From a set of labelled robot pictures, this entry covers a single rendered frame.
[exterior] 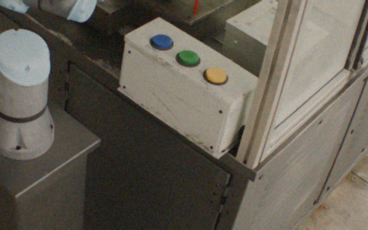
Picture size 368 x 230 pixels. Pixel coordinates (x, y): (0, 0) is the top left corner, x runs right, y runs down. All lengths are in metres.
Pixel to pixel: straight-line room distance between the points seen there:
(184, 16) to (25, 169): 0.54
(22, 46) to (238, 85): 0.43
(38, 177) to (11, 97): 0.17
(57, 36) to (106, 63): 0.16
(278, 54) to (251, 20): 0.32
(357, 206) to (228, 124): 1.23
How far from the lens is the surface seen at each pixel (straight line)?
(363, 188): 2.65
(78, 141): 1.47
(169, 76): 1.46
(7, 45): 1.33
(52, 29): 1.77
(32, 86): 1.32
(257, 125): 1.43
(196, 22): 1.68
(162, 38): 1.49
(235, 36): 1.60
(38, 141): 1.41
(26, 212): 1.45
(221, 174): 1.57
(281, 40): 1.30
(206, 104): 1.43
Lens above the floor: 1.78
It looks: 41 degrees down
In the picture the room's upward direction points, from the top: 12 degrees clockwise
